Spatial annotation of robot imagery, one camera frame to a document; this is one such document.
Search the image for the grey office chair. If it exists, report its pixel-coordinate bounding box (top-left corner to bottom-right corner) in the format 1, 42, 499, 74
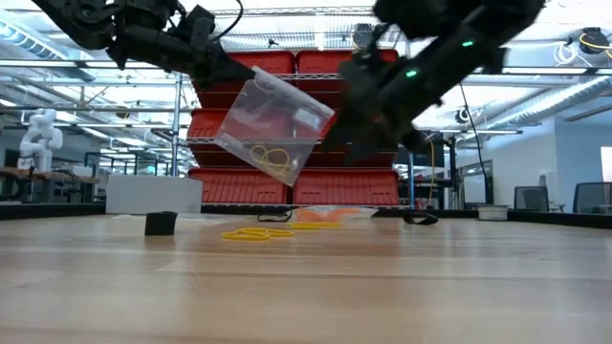
514, 184, 551, 213
572, 181, 612, 215

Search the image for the white cardboard box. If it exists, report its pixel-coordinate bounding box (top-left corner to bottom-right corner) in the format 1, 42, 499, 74
104, 174, 204, 216

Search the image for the black ceiling cable reel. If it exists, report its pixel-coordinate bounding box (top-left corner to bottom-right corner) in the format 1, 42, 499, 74
567, 26, 612, 66

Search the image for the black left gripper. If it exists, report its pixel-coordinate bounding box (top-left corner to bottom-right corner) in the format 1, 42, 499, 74
108, 21, 257, 86

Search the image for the black monitor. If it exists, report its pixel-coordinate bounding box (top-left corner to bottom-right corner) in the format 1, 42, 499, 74
410, 136, 447, 169

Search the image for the round grey ceiling device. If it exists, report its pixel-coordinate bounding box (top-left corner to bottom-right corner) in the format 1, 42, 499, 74
351, 22, 379, 52

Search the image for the black tape roll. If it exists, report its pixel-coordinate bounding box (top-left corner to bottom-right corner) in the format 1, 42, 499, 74
476, 204, 510, 222

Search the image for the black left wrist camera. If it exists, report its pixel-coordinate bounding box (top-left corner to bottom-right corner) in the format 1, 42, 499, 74
184, 4, 216, 49

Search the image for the chrome wire shelf cart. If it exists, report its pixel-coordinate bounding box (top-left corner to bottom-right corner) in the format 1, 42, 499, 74
169, 4, 417, 211

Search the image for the silver ventilation duct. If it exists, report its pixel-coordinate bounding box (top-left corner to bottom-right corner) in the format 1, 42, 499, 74
0, 11, 97, 82
415, 75, 612, 133

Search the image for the black hanging cable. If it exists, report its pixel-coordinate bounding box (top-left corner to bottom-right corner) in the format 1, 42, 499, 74
457, 81, 494, 205

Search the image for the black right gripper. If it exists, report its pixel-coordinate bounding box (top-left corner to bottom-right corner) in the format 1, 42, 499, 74
320, 26, 479, 166

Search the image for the wooden workbench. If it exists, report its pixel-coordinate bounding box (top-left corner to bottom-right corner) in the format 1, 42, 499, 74
0, 165, 102, 204

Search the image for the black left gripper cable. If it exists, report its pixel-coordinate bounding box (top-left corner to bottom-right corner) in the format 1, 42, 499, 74
209, 0, 245, 42

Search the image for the black aluminium table frame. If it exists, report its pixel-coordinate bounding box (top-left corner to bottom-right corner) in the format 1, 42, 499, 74
0, 201, 612, 229

